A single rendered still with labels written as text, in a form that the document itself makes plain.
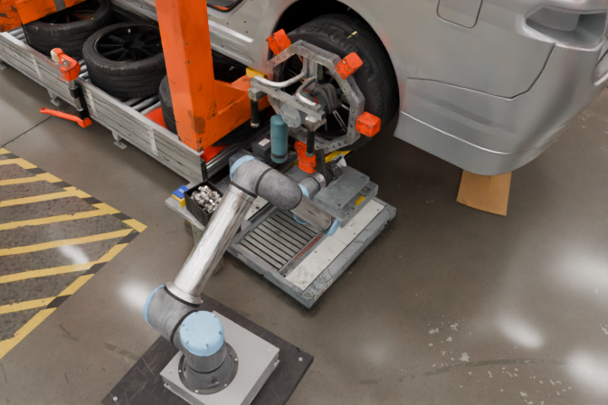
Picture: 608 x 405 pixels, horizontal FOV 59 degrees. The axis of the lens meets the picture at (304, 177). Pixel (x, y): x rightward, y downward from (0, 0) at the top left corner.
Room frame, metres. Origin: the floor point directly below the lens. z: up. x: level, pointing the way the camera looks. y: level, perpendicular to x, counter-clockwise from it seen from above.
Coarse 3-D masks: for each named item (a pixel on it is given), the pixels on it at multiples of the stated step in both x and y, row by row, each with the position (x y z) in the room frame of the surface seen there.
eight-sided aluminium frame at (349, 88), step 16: (288, 48) 2.22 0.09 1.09; (304, 48) 2.17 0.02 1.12; (320, 48) 2.18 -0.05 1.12; (272, 64) 2.28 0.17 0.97; (336, 64) 2.07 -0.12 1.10; (272, 80) 2.28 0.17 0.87; (336, 80) 2.05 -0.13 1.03; (352, 80) 2.06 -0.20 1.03; (352, 96) 2.00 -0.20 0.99; (352, 112) 1.99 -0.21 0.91; (288, 128) 2.22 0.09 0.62; (304, 128) 2.22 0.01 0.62; (352, 128) 1.99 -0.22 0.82; (320, 144) 2.10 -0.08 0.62; (336, 144) 2.04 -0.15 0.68
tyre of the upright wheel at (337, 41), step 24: (312, 24) 2.32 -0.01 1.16; (336, 24) 2.29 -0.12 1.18; (360, 24) 2.32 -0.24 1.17; (336, 48) 2.16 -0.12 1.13; (360, 48) 2.16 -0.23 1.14; (384, 48) 2.23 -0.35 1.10; (360, 72) 2.08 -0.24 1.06; (384, 72) 2.13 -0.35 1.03; (384, 96) 2.07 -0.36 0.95; (384, 120) 2.08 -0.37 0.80; (360, 144) 2.05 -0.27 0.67
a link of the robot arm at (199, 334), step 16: (192, 320) 1.03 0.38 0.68; (208, 320) 1.04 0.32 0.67; (176, 336) 1.00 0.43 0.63; (192, 336) 0.97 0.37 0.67; (208, 336) 0.98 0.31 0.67; (192, 352) 0.93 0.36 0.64; (208, 352) 0.94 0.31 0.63; (224, 352) 0.99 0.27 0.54; (192, 368) 0.94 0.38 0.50; (208, 368) 0.93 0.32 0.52
